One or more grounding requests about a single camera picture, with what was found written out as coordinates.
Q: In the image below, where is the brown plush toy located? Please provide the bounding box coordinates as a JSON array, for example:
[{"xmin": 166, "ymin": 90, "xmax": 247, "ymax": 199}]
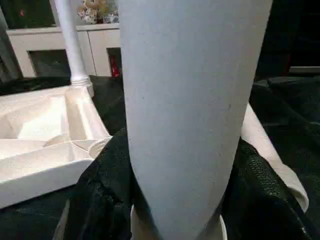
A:
[{"xmin": 76, "ymin": 0, "xmax": 119, "ymax": 25}]

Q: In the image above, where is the white plastic table top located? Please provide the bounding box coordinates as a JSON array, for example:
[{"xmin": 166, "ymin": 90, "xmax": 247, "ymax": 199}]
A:
[{"xmin": 0, "ymin": 84, "xmax": 114, "ymax": 210}]

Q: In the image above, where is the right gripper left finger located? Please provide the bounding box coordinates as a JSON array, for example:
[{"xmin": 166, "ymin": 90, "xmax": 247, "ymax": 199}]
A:
[{"xmin": 52, "ymin": 128, "xmax": 137, "ymax": 240}]

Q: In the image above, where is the white sideboard cabinet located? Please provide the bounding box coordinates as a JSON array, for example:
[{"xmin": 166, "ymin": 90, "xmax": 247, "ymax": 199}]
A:
[{"xmin": 4, "ymin": 22, "xmax": 124, "ymax": 80}]

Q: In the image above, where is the black plastic mat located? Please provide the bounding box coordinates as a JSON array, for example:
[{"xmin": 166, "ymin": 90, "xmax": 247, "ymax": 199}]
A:
[{"xmin": 0, "ymin": 74, "xmax": 320, "ymax": 240}]

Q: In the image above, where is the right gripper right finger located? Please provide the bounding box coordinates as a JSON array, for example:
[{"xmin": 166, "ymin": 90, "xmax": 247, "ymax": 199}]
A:
[{"xmin": 219, "ymin": 138, "xmax": 320, "ymax": 240}]

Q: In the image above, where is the white plastic table leg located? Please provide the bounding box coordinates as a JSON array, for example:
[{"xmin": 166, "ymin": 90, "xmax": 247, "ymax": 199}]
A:
[
  {"xmin": 117, "ymin": 0, "xmax": 274, "ymax": 240},
  {"xmin": 53, "ymin": 0, "xmax": 95, "ymax": 99},
  {"xmin": 240, "ymin": 102, "xmax": 311, "ymax": 214}
]

